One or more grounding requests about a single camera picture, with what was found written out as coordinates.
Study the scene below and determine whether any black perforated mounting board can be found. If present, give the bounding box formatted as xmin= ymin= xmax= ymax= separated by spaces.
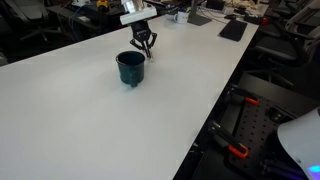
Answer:
xmin=228 ymin=99 xmax=318 ymax=180

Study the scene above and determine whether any orange black clamp near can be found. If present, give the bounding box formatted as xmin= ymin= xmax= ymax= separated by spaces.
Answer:
xmin=208 ymin=121 xmax=249 ymax=159

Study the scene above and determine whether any grey monitor stand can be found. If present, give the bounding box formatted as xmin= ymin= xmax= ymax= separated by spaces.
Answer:
xmin=188 ymin=0 xmax=211 ymax=26

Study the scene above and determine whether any orange black clamp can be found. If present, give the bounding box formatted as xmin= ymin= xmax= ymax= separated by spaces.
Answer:
xmin=228 ymin=85 xmax=259 ymax=105
xmin=208 ymin=121 xmax=249 ymax=159

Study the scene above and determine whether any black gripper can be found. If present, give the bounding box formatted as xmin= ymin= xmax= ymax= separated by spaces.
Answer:
xmin=130 ymin=21 xmax=157 ymax=58

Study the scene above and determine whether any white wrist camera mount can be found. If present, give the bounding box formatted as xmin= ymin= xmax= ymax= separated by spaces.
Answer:
xmin=120 ymin=7 xmax=157 ymax=25

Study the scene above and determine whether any dark teal enamel cup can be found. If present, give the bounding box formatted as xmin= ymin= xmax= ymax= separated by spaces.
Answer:
xmin=116 ymin=51 xmax=145 ymax=88

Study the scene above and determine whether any black keyboard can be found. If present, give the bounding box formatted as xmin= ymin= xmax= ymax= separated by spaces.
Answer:
xmin=219 ymin=20 xmax=247 ymax=42

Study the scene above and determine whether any black office chair right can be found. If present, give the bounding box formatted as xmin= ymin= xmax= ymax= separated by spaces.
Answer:
xmin=247 ymin=0 xmax=320 ymax=87

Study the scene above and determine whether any orange black clamp far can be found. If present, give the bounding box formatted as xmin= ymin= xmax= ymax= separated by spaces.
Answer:
xmin=228 ymin=85 xmax=259 ymax=105

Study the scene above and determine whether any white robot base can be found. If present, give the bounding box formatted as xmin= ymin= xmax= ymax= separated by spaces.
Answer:
xmin=277 ymin=108 xmax=320 ymax=180

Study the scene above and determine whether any grey office chair left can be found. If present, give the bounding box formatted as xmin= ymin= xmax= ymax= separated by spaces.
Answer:
xmin=4 ymin=0 xmax=62 ymax=42

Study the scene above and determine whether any white mug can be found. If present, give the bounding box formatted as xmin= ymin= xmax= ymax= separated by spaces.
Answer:
xmin=174 ymin=11 xmax=189 ymax=24

